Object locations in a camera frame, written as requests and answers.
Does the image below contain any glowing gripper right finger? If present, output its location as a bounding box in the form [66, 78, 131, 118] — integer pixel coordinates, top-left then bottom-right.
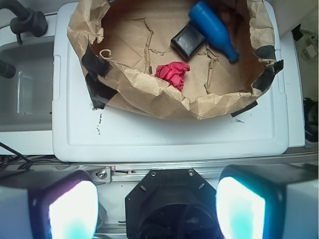
[216, 164, 319, 239]

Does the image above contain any aluminium extrusion rail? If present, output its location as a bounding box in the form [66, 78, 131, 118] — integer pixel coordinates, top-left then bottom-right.
[52, 152, 319, 185]

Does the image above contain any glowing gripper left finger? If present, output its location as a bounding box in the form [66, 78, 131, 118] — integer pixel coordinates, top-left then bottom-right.
[0, 170, 99, 239]

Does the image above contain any brown paper bag tray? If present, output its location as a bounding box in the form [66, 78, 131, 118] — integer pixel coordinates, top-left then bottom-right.
[67, 0, 284, 120]

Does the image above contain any black tape strip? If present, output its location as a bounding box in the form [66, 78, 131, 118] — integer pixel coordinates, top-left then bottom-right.
[252, 45, 284, 94]
[81, 43, 117, 109]

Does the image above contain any blue plastic bottle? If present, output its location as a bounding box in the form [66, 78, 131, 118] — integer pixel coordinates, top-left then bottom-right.
[188, 0, 239, 62]

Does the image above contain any white plastic bin lid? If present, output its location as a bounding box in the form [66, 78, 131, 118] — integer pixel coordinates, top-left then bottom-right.
[52, 3, 289, 164]

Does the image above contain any grey plastic tub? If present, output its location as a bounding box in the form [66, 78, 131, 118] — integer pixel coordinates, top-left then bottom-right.
[0, 36, 56, 132]

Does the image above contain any black octagonal mount plate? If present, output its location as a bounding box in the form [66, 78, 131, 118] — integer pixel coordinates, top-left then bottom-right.
[125, 168, 224, 239]

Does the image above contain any black tape right strip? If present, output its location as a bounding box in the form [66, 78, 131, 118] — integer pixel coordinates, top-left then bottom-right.
[252, 45, 284, 94]

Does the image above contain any crumpled red paper ball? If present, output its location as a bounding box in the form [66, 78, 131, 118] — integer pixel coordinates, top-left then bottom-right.
[155, 62, 190, 91]

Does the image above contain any black tape left strip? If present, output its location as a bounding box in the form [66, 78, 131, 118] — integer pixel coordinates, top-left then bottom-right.
[81, 43, 117, 109]

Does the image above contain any black cables bundle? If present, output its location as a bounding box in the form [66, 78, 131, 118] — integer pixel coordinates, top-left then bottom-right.
[0, 141, 60, 172]

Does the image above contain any black rectangular box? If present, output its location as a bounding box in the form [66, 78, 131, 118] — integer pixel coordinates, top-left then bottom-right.
[170, 22, 206, 61]

